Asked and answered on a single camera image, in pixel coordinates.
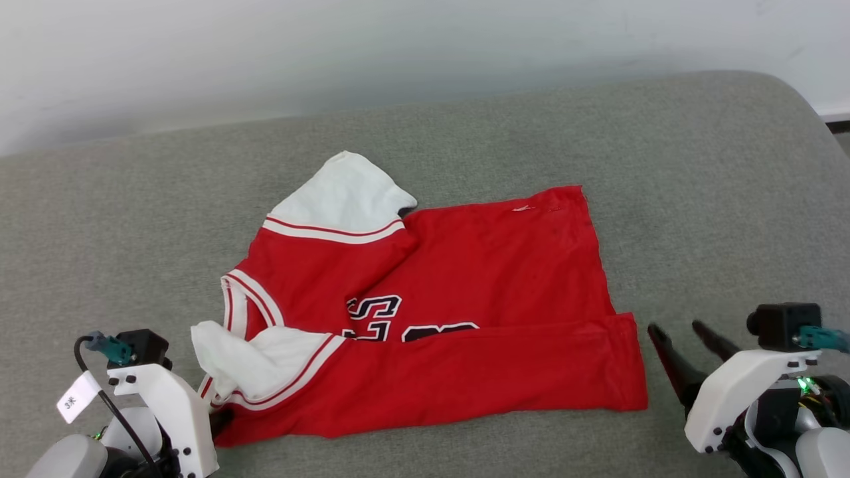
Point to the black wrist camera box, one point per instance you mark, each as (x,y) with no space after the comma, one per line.
(783,325)
(146,346)

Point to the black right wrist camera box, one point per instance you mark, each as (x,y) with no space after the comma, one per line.
(783,325)

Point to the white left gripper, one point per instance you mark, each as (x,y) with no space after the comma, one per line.
(176,411)

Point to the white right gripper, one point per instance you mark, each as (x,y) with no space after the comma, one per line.
(730,398)

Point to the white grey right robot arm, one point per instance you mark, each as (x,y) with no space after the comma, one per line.
(823,451)

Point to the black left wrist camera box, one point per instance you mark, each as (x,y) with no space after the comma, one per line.
(146,346)

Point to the grey fabric sofa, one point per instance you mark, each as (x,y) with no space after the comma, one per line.
(465,133)

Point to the red basketball jersey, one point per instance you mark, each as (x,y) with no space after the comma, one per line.
(478,279)

